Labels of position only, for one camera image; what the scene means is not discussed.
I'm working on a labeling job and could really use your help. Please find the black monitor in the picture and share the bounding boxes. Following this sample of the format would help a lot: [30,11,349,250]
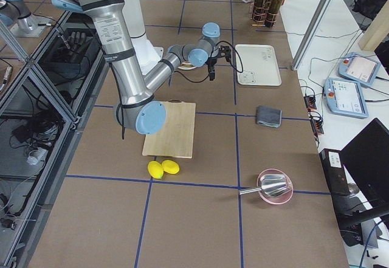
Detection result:
[340,118,388,207]

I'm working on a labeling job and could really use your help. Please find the white bear serving tray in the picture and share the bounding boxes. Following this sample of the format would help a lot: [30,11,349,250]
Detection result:
[235,44,281,86]

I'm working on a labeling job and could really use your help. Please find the copper wire bottle rack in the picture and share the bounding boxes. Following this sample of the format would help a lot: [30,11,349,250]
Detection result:
[252,1,280,27]

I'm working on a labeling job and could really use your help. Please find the metal scoop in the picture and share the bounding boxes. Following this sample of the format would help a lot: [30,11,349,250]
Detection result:
[239,174,292,198]

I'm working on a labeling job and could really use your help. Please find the pink bowl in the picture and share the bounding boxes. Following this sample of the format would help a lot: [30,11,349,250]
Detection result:
[256,168,294,205]

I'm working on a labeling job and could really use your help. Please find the yellow lemon right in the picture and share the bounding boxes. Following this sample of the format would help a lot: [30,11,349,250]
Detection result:
[161,160,180,174]

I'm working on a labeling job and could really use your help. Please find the dark wine bottle right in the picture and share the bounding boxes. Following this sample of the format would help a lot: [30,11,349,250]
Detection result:
[264,0,282,27]

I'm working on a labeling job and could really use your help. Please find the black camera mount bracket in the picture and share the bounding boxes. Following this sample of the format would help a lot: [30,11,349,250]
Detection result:
[217,46,232,63]

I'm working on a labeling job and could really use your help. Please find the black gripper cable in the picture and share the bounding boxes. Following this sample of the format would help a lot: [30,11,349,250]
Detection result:
[173,40,245,83]

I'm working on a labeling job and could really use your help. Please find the yellow lemon left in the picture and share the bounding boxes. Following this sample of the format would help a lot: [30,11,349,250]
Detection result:
[147,160,164,179]

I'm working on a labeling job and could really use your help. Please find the grey folded cloth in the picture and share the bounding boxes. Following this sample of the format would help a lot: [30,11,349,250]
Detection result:
[256,106,282,128]

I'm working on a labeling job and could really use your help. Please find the blue teach pendant far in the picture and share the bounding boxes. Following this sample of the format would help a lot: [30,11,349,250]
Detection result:
[338,52,380,88]

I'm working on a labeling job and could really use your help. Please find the yellow lemon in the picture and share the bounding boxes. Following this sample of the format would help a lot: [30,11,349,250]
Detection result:
[147,160,164,179]
[161,160,180,174]

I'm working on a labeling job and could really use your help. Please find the aluminium frame post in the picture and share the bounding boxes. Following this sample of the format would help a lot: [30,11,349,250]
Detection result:
[291,0,332,70]

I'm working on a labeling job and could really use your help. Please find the blue teach pendant near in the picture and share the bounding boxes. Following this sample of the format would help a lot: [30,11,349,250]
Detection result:
[324,78,369,119]

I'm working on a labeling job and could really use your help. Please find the wooden cutting board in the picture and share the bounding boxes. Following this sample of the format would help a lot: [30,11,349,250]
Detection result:
[142,101,196,159]

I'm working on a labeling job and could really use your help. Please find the white round plate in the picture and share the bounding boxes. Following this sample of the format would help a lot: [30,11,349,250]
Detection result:
[178,62,196,70]

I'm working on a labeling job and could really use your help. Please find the blue teach pendant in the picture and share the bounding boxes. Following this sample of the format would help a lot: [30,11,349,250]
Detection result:
[324,78,369,119]
[338,52,380,88]

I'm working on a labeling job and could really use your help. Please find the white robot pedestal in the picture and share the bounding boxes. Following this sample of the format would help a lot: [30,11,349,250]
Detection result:
[122,0,161,76]

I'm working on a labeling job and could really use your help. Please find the black computer box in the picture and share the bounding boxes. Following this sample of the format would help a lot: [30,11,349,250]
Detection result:
[319,148,350,196]

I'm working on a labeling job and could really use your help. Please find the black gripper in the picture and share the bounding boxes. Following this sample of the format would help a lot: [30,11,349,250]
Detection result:
[207,49,219,81]

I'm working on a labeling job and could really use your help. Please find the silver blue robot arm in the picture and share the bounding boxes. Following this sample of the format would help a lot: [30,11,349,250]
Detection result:
[52,0,220,134]
[1,0,47,38]

